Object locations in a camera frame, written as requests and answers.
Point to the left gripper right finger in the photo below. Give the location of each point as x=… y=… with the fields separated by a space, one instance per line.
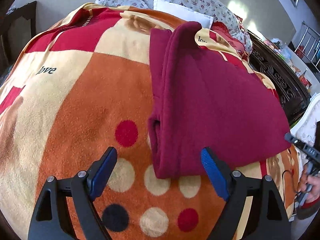
x=256 y=202

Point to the white pillow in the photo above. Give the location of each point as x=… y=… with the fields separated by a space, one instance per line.
x=183 y=13

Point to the maroon fleece garment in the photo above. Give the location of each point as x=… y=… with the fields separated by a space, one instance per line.
x=202 y=100

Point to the dark wooden side table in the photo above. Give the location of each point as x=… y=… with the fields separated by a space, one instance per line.
x=17 y=28

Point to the person right hand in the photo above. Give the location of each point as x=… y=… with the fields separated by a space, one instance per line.
x=312 y=180

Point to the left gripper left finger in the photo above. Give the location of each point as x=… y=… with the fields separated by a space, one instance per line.
x=51 y=218

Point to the red heart cushion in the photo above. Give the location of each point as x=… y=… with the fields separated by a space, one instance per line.
x=223 y=31

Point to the orange red patterned blanket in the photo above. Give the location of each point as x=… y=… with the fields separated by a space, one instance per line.
x=85 y=85

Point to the metal stair railing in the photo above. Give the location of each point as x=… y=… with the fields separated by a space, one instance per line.
x=308 y=46

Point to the white ornate chair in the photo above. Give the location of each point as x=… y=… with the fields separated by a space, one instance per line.
x=305 y=128

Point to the dark carved wooden headboard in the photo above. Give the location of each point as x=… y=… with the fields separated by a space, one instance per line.
x=294 y=97

